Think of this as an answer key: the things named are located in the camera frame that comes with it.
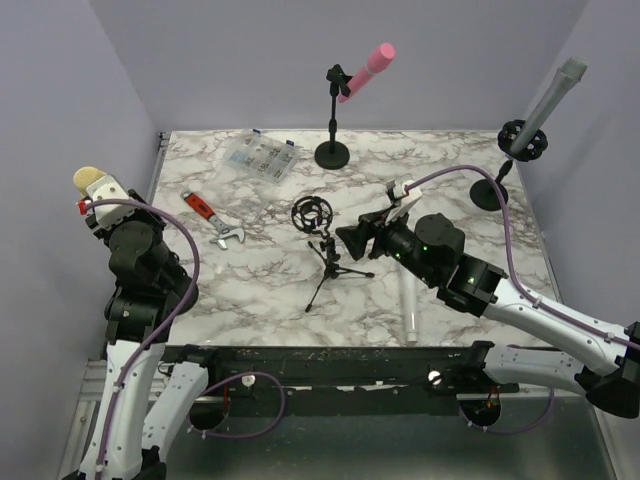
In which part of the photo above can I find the beige microphone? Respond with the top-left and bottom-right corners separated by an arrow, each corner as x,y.
72,166 -> 106,197

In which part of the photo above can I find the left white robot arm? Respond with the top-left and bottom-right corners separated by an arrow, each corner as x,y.
69,187 -> 222,479

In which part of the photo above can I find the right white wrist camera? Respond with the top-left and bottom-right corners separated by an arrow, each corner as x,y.
385,174 -> 422,225

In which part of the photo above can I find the pink microphone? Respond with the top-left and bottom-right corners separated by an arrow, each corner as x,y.
337,43 -> 396,103

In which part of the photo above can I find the clear plastic screw box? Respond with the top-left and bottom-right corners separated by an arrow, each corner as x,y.
223,129 -> 301,185

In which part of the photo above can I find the red handled adjustable wrench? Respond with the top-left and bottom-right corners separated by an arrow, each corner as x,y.
180,189 -> 245,250

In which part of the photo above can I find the black tripod shock mount stand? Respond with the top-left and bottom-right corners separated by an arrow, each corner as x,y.
291,195 -> 375,313

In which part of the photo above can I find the white grey-head microphone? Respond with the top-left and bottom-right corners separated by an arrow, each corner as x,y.
400,270 -> 420,344

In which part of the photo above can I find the black round base stand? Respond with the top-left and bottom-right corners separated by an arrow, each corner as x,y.
314,64 -> 351,170

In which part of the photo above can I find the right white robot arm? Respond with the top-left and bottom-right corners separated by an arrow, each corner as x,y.
336,212 -> 639,419

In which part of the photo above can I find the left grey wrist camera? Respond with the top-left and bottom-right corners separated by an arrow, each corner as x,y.
79,175 -> 134,231

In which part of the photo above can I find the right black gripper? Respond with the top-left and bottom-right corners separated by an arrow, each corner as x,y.
336,202 -> 438,286

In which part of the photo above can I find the black front mounting rail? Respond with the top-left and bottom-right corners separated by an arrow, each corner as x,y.
99,339 -> 586,419

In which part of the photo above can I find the grey slim microphone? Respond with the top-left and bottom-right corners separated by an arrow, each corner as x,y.
510,57 -> 588,157

